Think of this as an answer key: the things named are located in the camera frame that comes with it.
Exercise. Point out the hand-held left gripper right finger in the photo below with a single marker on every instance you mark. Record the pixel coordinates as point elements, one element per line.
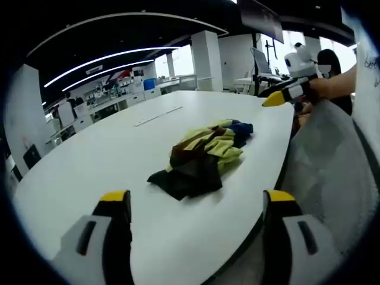
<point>302,240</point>

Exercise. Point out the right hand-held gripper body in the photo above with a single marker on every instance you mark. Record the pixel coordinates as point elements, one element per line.
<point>300,60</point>

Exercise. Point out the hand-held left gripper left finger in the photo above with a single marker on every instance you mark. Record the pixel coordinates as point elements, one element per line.
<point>89,237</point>

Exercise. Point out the yellow brown blue garment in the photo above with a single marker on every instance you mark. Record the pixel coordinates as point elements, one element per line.
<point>205,157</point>

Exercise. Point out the person's right hand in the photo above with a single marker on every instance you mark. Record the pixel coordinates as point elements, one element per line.
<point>319,89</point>

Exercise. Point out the tilted screen on stand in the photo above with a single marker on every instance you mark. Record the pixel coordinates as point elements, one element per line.
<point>262,60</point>

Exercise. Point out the hanging black monitor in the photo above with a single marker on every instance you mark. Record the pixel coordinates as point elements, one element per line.
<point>261,16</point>

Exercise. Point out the white board with writing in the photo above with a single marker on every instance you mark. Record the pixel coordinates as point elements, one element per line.
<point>366,68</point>

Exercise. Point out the blue box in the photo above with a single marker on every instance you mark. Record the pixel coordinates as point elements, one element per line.
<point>150,84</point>

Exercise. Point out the white low cabinet row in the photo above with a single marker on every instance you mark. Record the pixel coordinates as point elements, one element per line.
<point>118,104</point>

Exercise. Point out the short curved ceiling light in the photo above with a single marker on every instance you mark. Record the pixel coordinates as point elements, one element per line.
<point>104,72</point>

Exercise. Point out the long curved ceiling light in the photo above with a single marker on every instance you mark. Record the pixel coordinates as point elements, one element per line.
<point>112,58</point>

